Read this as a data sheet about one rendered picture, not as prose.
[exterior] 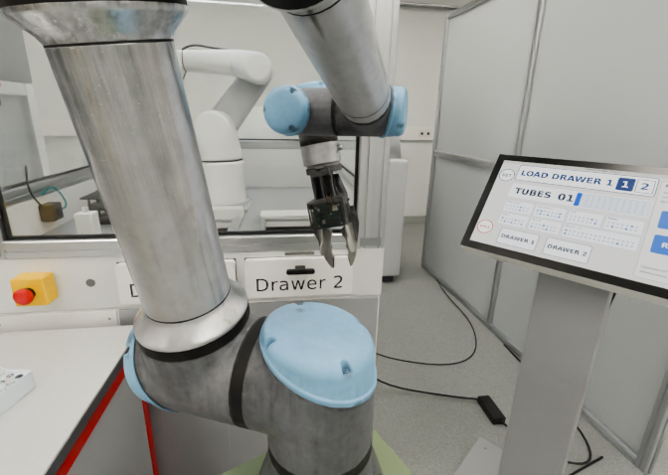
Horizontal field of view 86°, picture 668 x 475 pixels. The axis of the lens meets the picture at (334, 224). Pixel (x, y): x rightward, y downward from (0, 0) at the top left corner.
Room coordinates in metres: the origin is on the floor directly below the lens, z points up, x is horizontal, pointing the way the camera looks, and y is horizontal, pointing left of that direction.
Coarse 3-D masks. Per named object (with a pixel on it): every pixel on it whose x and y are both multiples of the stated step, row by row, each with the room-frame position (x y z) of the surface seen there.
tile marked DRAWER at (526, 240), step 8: (504, 232) 0.91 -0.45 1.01; (512, 232) 0.90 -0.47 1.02; (520, 232) 0.89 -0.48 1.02; (496, 240) 0.90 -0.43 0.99; (504, 240) 0.89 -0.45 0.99; (512, 240) 0.88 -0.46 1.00; (520, 240) 0.87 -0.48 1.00; (528, 240) 0.86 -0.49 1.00; (536, 240) 0.85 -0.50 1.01; (528, 248) 0.85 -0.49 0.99
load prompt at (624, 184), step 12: (528, 168) 1.01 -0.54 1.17; (540, 168) 0.99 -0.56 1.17; (552, 168) 0.97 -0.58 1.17; (528, 180) 0.98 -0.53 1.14; (540, 180) 0.96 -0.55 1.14; (552, 180) 0.95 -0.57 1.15; (564, 180) 0.93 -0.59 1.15; (576, 180) 0.91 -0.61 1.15; (588, 180) 0.90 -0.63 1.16; (600, 180) 0.88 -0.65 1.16; (612, 180) 0.87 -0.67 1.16; (624, 180) 0.86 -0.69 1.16; (636, 180) 0.84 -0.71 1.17; (648, 180) 0.83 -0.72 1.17; (612, 192) 0.85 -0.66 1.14; (624, 192) 0.84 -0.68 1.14; (636, 192) 0.82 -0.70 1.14; (648, 192) 0.81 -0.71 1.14
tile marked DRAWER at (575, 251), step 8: (552, 240) 0.83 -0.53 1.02; (560, 240) 0.82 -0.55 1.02; (568, 240) 0.82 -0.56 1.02; (544, 248) 0.83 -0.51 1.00; (552, 248) 0.82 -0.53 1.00; (560, 248) 0.81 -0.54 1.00; (568, 248) 0.80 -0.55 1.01; (576, 248) 0.79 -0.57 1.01; (584, 248) 0.79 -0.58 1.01; (560, 256) 0.80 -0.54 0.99; (568, 256) 0.79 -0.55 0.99; (576, 256) 0.78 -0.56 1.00; (584, 256) 0.77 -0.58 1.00
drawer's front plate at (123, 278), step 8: (120, 264) 0.83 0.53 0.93; (232, 264) 0.87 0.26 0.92; (120, 272) 0.83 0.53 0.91; (128, 272) 0.83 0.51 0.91; (232, 272) 0.87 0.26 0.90; (120, 280) 0.82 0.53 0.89; (128, 280) 0.83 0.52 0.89; (120, 288) 0.82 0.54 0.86; (128, 288) 0.83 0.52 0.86; (120, 296) 0.82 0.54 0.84; (128, 296) 0.83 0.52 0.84
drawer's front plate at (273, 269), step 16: (304, 256) 0.91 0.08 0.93; (320, 256) 0.91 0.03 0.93; (336, 256) 0.91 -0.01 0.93; (256, 272) 0.88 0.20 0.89; (272, 272) 0.88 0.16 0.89; (320, 272) 0.90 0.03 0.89; (336, 272) 0.91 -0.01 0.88; (352, 272) 0.91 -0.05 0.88; (288, 288) 0.89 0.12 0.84; (304, 288) 0.89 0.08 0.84; (320, 288) 0.90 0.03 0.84; (336, 288) 0.91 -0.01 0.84
